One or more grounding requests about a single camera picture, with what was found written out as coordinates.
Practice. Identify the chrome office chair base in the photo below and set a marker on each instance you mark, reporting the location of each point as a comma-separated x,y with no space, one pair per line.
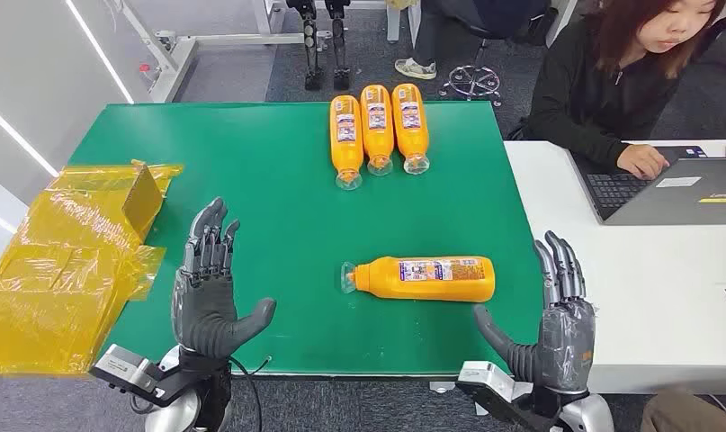
474,80

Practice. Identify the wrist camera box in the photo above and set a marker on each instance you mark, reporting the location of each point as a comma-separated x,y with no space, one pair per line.
121,364
488,378

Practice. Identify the brown person's knee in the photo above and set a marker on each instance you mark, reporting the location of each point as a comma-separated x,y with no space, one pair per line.
684,414

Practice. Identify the white metal frame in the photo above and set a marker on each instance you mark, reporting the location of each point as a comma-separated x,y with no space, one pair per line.
178,59

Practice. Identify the person's hand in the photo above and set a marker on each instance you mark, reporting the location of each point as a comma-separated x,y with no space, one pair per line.
642,161

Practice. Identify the yellow film wrapped box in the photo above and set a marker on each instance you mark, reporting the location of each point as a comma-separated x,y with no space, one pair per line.
58,286

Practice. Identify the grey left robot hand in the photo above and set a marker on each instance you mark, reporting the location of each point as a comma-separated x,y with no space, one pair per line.
204,310

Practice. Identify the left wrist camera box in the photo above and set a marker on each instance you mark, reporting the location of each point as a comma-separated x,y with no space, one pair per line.
121,364

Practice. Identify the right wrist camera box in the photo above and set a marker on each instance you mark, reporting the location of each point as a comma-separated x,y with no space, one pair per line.
488,378

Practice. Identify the seated person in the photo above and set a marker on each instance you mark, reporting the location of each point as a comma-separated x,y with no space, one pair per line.
434,30

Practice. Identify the black robot leg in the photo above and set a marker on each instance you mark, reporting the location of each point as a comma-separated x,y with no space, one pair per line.
311,54
338,54

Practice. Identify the orange bottle with clear cap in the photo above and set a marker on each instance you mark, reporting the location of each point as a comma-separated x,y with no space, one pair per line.
434,287
346,149
377,140
411,140

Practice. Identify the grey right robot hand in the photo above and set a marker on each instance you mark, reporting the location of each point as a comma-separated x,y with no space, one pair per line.
565,340

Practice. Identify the green table mat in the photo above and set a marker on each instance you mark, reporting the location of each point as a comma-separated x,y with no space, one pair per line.
279,208

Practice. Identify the grey laptop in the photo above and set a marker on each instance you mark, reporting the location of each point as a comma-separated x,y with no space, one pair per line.
666,200

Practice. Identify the red knob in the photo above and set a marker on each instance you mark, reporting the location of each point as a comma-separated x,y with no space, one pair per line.
145,68

